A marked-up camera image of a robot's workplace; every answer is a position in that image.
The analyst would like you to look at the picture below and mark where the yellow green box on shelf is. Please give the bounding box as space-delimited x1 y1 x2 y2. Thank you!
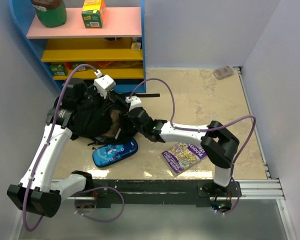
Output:
81 0 106 29

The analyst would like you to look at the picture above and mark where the purple 52-Storey Treehouse book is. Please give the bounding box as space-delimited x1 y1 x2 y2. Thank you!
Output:
161 142 207 176

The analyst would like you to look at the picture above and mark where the purple cable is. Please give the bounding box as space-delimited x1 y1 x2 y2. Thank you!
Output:
22 63 125 232
129 78 257 216

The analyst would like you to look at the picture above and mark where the blue dinosaur pencil case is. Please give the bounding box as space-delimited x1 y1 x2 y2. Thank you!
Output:
92 138 139 168

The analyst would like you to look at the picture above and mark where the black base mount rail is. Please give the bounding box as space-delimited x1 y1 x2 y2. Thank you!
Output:
72 179 242 208

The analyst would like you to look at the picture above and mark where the black student backpack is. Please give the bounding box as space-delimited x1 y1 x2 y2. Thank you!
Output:
48 92 161 147

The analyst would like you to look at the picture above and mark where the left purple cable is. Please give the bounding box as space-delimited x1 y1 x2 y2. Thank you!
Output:
22 63 125 232

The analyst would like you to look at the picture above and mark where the small yellow white box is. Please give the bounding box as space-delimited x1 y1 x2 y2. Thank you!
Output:
130 42 142 51

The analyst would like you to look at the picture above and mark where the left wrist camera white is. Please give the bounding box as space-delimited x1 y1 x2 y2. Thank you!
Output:
93 69 116 99

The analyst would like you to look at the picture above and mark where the green small box right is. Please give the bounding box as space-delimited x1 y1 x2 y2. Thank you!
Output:
70 61 87 72

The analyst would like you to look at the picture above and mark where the grey red packet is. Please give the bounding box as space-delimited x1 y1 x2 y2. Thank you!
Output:
213 65 234 80

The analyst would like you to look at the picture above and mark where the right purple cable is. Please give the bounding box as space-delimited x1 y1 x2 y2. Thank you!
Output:
129 78 257 216

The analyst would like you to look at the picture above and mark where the blue shelf unit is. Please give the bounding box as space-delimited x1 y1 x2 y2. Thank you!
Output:
8 0 146 93

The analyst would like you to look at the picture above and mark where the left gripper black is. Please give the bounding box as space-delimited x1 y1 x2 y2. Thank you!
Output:
78 83 115 116

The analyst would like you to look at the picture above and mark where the green brown bag on shelf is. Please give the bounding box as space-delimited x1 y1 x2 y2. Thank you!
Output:
31 0 67 28

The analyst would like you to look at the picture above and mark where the green small box left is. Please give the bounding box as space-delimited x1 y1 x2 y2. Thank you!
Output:
49 62 68 76

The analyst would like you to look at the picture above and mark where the green small box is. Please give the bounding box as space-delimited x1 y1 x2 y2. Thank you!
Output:
49 62 68 76
70 61 87 72

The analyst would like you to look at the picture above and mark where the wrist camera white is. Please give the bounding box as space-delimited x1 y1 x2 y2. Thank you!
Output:
93 69 116 99
125 95 143 112

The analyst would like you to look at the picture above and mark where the orange snack packet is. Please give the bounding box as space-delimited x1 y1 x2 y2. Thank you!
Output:
97 61 114 69

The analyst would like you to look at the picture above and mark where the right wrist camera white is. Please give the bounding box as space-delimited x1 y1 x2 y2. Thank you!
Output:
125 95 143 112

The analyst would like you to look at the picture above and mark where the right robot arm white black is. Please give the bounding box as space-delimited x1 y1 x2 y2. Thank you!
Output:
126 107 240 197

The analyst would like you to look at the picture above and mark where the A Tale of Two Cities book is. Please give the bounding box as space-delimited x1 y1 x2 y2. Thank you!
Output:
99 109 122 143

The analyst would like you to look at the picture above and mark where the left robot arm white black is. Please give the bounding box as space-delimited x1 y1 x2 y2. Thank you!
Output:
7 75 116 219

